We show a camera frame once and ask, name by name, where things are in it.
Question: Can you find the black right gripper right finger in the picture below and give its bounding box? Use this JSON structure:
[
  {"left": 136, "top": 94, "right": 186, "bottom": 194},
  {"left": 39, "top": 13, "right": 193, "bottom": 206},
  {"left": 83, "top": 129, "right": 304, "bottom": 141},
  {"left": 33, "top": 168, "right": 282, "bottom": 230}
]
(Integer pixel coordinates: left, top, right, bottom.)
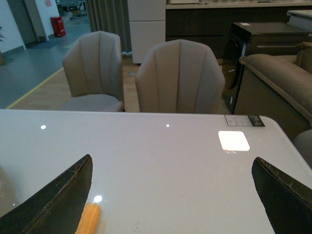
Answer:
[{"left": 252, "top": 157, "right": 312, "bottom": 234}]

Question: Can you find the left beige upholstered chair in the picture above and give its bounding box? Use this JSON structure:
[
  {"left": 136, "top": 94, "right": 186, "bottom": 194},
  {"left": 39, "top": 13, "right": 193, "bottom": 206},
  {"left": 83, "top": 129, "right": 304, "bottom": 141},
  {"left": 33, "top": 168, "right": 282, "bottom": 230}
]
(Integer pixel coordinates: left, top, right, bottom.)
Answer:
[{"left": 58, "top": 31, "right": 125, "bottom": 112}]

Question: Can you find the table label sticker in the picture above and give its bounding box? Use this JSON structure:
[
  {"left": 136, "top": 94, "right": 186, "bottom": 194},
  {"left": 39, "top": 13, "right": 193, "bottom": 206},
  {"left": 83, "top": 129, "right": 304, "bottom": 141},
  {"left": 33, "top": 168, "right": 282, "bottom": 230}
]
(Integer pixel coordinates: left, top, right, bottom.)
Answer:
[{"left": 225, "top": 115, "right": 265, "bottom": 127}]

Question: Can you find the dark kitchen counter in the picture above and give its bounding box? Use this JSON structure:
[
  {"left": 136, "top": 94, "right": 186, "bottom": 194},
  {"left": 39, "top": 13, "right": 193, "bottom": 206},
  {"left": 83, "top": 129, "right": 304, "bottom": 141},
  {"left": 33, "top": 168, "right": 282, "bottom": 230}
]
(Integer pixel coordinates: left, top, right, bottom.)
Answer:
[{"left": 165, "top": 1, "right": 312, "bottom": 59}]

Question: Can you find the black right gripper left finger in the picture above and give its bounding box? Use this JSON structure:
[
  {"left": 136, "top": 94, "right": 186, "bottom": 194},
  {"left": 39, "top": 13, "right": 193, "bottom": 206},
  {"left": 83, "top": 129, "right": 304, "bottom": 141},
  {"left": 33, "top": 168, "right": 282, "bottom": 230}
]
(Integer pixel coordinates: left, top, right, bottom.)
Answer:
[{"left": 0, "top": 155, "right": 93, "bottom": 234}]

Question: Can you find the yellow corn cob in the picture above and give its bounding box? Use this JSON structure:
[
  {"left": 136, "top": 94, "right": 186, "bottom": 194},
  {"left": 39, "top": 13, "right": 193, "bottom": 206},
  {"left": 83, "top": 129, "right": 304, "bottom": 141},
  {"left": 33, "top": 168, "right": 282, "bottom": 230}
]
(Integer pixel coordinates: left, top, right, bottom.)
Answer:
[{"left": 75, "top": 203, "right": 101, "bottom": 234}]

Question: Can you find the white cabinet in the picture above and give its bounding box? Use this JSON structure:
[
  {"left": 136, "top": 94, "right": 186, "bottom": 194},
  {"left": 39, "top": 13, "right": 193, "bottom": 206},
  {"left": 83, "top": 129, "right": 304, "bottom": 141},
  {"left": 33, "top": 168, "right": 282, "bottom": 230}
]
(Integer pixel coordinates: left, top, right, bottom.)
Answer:
[{"left": 127, "top": 0, "right": 166, "bottom": 64}]

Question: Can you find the right beige upholstered chair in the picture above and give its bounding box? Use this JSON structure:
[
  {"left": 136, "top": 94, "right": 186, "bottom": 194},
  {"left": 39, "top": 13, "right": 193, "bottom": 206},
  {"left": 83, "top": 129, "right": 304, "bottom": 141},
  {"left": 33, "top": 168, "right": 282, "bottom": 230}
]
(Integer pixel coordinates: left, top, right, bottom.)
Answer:
[{"left": 135, "top": 39, "right": 225, "bottom": 114}]

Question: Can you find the grey chair at right edge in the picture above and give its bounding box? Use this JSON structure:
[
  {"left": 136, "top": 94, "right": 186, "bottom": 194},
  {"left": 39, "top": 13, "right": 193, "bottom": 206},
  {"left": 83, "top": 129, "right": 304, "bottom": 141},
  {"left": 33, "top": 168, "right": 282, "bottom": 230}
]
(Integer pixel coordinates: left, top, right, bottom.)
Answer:
[{"left": 293, "top": 129, "right": 312, "bottom": 168}]

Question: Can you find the black appliance box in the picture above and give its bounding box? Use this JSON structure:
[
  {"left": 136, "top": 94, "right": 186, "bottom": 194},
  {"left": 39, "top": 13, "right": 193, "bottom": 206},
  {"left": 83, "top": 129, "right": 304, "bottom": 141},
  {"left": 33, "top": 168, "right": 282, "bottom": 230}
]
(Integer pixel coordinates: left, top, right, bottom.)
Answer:
[{"left": 222, "top": 22, "right": 312, "bottom": 114}]

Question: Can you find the beige upholstered chair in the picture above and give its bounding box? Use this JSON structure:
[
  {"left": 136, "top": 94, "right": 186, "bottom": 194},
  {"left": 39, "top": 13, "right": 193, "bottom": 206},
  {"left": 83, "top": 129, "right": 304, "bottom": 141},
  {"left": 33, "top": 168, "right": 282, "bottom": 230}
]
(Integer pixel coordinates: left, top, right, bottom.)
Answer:
[
  {"left": 58, "top": 31, "right": 125, "bottom": 112},
  {"left": 135, "top": 39, "right": 225, "bottom": 114}
]

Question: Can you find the beige sofa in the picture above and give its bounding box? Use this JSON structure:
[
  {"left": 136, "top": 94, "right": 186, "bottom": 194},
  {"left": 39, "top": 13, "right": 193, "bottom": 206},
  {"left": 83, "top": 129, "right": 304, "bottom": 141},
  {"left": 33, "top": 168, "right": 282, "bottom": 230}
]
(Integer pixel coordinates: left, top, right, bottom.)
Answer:
[{"left": 234, "top": 42, "right": 312, "bottom": 140}]

